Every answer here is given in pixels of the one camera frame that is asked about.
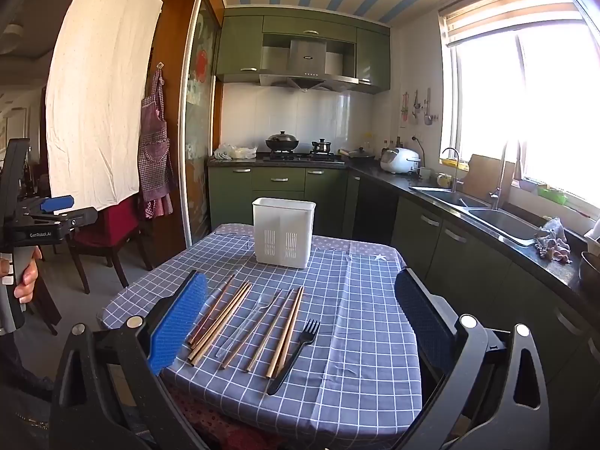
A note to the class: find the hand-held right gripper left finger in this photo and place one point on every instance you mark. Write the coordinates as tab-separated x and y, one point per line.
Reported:
180	318

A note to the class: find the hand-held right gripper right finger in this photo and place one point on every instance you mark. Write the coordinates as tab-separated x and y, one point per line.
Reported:
419	311

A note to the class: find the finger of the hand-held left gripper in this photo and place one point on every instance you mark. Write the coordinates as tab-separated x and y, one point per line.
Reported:
79	218
56	204

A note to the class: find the row of wooden chopsticks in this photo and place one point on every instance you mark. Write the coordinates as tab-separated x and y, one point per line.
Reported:
220	323

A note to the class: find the clear plastic utensil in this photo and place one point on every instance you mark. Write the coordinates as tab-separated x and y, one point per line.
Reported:
253	321

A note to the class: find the black plastic fork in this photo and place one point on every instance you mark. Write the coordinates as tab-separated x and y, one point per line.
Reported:
293	361

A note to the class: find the white plastic utensil holder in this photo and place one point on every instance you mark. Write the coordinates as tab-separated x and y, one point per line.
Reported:
283	218

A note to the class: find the person's left hand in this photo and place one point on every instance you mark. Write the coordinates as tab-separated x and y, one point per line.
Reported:
30	274

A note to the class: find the red upholstered chair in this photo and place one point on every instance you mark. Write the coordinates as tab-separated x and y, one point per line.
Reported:
119	225

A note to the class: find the grey checked tablecloth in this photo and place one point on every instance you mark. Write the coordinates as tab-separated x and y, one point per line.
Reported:
356	337

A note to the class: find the mauve patterned tablecloth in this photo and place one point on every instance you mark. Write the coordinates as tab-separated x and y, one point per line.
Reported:
365	246

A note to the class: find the checked purple apron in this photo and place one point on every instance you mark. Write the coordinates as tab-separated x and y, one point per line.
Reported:
154	150

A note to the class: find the steel double sink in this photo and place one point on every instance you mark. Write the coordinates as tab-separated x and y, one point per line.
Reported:
501	222

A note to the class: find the black kitchen countertop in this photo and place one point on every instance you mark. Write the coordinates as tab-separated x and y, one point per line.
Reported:
398	180

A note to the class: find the yellow green cup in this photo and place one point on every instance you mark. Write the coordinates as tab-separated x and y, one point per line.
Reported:
443	180

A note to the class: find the white cup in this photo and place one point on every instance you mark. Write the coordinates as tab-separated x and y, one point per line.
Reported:
424	172

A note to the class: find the curved steel faucet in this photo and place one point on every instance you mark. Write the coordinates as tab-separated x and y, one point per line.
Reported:
455	168

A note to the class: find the wooden cutting board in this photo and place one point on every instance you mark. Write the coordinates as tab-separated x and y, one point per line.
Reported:
483	178

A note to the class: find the crumpled dishcloth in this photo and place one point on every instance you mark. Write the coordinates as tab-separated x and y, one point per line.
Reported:
553	241

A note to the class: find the sliding glass door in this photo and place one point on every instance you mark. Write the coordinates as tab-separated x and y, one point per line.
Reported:
201	126

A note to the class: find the white rice cooker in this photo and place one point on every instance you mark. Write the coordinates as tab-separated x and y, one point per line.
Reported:
398	159

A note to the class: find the tall steel faucet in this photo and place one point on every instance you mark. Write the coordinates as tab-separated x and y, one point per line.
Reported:
500	173

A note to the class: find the white plastic bags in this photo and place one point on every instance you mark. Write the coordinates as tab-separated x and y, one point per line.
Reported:
234	152

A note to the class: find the black frying pan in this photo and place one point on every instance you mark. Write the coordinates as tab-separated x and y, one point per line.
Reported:
361	153

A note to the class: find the condiment bottles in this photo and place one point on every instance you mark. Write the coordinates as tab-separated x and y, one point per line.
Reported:
386	143

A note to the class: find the metal bowl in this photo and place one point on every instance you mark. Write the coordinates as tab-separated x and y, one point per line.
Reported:
590	272

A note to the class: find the green plastic tray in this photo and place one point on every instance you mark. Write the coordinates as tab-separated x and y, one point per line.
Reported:
552	195

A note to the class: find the gas stove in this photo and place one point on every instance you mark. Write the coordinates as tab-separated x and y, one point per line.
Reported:
304	157

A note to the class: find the black wok with lid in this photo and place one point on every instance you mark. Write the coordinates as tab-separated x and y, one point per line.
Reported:
282	142

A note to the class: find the kitchen window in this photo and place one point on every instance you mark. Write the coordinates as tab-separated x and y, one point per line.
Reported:
539	103

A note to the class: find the green upper kitchen cabinets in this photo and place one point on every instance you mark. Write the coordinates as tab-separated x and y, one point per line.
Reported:
372	56

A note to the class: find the steel range hood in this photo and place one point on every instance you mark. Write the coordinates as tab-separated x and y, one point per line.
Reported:
307	58

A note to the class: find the roller window blind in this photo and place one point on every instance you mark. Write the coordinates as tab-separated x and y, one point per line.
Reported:
497	14

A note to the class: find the wall rack with utensils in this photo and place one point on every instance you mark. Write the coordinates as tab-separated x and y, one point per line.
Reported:
424	112

